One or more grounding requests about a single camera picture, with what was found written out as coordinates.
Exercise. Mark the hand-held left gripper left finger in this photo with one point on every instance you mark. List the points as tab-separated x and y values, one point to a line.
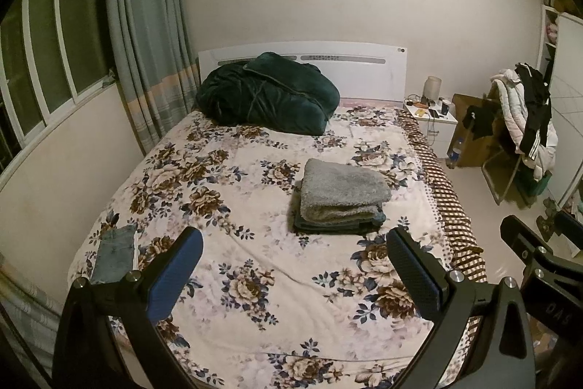
175	275

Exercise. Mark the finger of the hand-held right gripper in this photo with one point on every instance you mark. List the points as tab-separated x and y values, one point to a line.
521	236
567	222

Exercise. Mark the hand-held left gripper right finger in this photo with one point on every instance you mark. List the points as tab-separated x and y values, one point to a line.
416	275

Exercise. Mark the grey fluffy towel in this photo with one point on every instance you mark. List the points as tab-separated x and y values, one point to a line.
341	188

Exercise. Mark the dark teal folded towel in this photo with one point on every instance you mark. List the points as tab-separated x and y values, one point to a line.
332	227

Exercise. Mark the green plastic bin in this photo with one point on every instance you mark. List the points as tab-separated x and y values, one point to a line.
539	184

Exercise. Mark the folding chair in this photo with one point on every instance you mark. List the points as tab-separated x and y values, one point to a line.
496	179

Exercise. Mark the blue denim cloth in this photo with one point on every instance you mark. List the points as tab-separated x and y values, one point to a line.
114	254

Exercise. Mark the brown checkered bedsheet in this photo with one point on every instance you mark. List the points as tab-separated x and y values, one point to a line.
448	197

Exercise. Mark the cardboard box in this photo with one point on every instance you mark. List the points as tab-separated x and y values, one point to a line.
476	149

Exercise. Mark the plastic bottle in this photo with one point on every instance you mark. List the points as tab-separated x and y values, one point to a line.
454	154

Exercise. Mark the floral printed blanket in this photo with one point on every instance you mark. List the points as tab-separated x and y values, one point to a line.
255	197

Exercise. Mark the white shelf unit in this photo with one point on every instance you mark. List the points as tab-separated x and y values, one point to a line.
567	106

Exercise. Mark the black striped garment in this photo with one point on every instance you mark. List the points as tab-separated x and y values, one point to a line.
537	106

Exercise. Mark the black cloth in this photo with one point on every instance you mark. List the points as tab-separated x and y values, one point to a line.
480	120

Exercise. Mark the white padded jacket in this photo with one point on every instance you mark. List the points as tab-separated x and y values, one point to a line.
512	111

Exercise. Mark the white nightstand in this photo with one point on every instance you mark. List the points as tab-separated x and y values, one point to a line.
437	131

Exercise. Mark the dark cup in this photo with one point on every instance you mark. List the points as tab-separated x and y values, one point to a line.
445	107

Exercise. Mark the black phone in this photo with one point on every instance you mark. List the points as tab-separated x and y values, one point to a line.
433	113

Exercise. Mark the small table lamp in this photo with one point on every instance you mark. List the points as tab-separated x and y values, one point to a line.
432	88

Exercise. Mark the dark green quilt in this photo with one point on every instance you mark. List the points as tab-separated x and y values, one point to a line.
268	97

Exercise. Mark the white bed headboard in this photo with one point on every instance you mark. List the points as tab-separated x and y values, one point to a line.
355	70

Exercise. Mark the grey-green curtain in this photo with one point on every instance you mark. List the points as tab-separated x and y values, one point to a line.
145	29

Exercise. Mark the white framed window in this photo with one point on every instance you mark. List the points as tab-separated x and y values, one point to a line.
45	29

